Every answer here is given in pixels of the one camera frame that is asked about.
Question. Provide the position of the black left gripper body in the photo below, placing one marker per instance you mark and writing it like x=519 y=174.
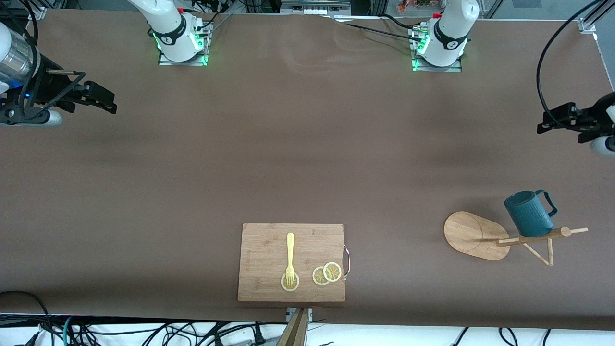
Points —
x=592 y=117

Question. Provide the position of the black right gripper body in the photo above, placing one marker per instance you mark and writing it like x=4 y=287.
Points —
x=49 y=87

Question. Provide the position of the dark teal ribbed mug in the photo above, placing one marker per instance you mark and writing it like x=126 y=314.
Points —
x=528 y=216

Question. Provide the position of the wooden mug rack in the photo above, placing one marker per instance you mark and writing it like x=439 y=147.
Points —
x=468 y=233

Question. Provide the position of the wooden cutting board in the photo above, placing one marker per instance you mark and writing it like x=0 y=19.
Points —
x=264 y=259

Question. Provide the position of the yellow plastic fork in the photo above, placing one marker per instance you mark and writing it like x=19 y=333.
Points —
x=290 y=250

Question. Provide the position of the grey power strip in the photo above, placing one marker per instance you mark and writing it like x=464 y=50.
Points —
x=314 y=6

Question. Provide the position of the lemon slice under fork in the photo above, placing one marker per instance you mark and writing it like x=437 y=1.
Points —
x=284 y=286

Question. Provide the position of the aluminium frame corner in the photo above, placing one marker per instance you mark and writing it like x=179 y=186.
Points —
x=593 y=19
x=37 y=9

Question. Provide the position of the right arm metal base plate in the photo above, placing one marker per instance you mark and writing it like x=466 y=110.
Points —
x=204 y=53

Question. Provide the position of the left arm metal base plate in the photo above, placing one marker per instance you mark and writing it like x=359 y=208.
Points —
x=456 y=67

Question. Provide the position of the brown camera stand beam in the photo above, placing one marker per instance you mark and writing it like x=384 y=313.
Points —
x=295 y=331

